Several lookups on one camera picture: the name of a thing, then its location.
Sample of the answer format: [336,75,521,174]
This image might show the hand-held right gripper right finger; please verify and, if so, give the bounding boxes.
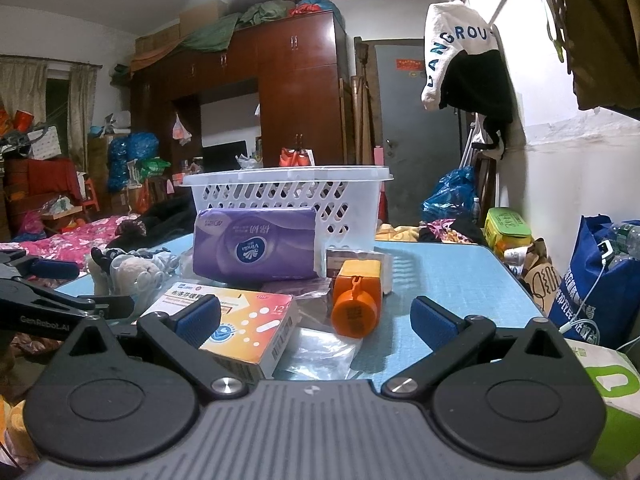
[381,296,571,401]

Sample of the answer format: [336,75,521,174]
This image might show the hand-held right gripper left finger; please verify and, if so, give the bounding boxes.
[64,294,249,401]

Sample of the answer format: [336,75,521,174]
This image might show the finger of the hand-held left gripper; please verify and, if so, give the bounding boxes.
[0,282,136,319]
[0,249,81,281]

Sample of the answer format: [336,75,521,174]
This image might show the orange white medicine box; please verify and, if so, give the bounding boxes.
[140,282,301,381]

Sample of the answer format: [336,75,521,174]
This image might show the orange bottle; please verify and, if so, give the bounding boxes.
[330,260,384,337]

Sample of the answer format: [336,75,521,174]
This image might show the purple tissue pack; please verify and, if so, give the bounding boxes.
[192,206,321,283]

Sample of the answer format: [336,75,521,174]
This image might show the white plastic basket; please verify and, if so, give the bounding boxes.
[181,165,396,252]

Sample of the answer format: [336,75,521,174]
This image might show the grey plush toy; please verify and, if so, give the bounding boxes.
[85,247,182,307]

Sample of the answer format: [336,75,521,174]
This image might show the colourful crumpled clothes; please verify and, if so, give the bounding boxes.
[375,219,485,247]

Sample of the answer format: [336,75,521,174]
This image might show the red cloth covered cabinet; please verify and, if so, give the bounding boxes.
[4,156,85,235]

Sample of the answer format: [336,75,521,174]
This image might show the black clothing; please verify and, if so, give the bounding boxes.
[107,194,198,253]

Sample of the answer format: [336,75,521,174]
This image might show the brown paper bag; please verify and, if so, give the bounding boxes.
[520,239,562,307]

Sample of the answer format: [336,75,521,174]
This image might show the green yellow box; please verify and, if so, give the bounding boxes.
[482,207,534,257]

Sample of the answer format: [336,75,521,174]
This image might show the clear plastic bag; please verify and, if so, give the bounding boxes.
[272,327,364,382]

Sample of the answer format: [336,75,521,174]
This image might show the large blue plastic bag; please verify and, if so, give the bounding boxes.
[107,132,160,192]

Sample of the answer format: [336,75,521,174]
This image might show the beige curtain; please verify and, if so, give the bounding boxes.
[0,55,103,173]

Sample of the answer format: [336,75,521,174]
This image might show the blue tote bag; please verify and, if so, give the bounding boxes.
[547,215,640,348]

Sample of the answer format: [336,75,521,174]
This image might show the black monitor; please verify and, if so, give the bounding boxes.
[202,140,249,172]

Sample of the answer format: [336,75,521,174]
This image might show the small hanging plastic bag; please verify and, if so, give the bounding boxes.
[172,112,193,146]

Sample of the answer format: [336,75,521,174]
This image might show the red white plastic bag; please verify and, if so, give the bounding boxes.
[279,147,316,167]

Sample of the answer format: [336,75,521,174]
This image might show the green white carton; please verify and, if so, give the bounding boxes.
[565,337,640,478]

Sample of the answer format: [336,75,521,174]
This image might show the grey door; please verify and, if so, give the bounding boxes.
[375,40,468,223]

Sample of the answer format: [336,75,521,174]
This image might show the brown wooden wardrobe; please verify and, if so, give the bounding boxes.
[130,10,353,181]

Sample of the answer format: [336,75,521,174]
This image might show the white black hanging jacket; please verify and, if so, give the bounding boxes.
[421,1,516,161]

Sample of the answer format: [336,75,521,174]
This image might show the green cloth bundle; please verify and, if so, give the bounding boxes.
[181,1,297,54]

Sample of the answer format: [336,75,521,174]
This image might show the brown hanging garment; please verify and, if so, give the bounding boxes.
[550,0,640,120]

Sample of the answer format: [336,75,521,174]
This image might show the white charger cable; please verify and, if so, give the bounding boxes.
[560,242,640,356]

